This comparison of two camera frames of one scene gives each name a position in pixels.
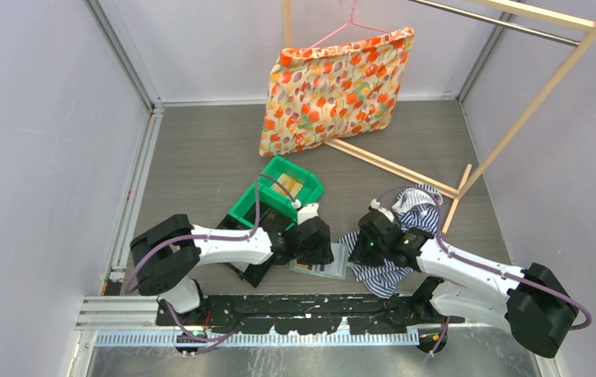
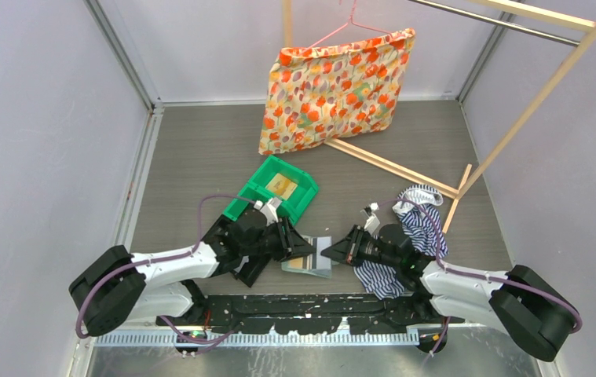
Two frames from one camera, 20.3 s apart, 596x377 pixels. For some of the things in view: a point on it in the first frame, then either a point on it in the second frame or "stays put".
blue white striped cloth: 416,206 stays put
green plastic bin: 283,186 stays put
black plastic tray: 251,272 stays put
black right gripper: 360,256 → 346,250
